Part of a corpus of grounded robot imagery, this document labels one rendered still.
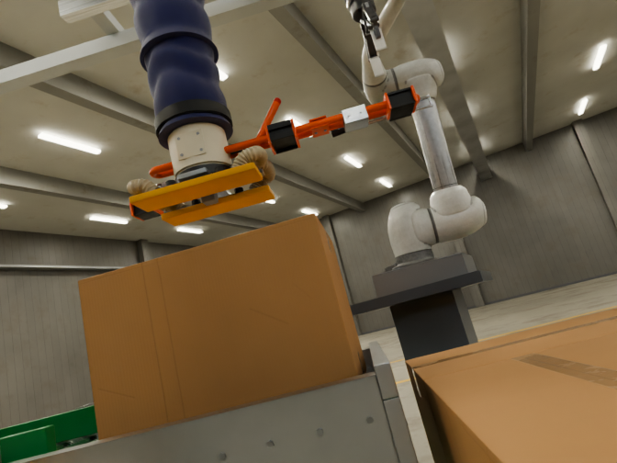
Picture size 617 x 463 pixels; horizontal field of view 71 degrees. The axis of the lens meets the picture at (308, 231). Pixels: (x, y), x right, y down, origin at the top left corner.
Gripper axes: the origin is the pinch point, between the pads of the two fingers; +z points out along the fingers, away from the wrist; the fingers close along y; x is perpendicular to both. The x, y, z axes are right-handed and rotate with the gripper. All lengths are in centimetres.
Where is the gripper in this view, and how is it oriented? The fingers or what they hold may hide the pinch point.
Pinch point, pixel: (379, 61)
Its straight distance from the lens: 138.9
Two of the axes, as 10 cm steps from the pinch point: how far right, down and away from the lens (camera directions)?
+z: 2.4, 9.4, -2.2
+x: 9.6, -2.7, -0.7
